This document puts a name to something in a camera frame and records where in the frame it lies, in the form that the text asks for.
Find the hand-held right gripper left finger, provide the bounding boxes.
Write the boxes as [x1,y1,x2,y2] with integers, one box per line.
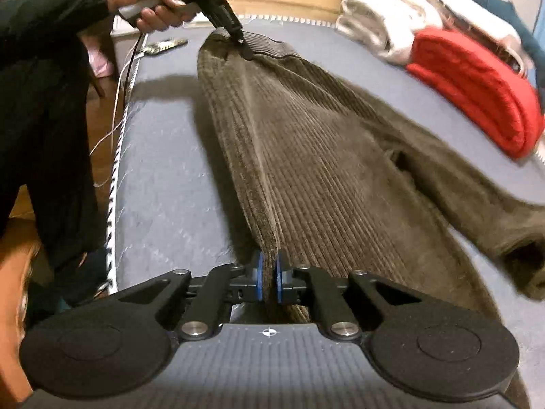
[116,251,264,342]

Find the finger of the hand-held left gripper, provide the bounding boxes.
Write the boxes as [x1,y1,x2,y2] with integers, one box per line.
[229,29,258,61]

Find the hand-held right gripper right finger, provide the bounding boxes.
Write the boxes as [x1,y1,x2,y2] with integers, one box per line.
[275,251,423,342]

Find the brown corduroy pants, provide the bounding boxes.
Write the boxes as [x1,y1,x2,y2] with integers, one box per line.
[197,30,545,409]

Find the person's left forearm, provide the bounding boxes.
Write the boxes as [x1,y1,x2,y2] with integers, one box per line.
[0,0,118,58]

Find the dark patterned flat object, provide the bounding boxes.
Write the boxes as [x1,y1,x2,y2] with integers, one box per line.
[140,37,189,58]

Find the pink cloth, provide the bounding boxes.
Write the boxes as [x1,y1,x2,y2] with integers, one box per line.
[81,34,118,78]

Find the blue-grey bed mattress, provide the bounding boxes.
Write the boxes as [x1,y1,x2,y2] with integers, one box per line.
[104,13,545,409]

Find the white folded blanket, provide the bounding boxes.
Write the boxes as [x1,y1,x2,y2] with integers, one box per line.
[336,0,526,66]

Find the person's dark clothed body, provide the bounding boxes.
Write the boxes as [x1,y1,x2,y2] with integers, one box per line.
[0,30,113,320]

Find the red folded blanket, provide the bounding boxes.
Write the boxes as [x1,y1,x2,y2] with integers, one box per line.
[405,28,545,160]

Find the black cable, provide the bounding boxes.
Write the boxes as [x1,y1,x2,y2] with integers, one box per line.
[121,30,149,109]

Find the white cable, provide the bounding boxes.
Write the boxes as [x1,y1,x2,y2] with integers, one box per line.
[90,36,143,188]

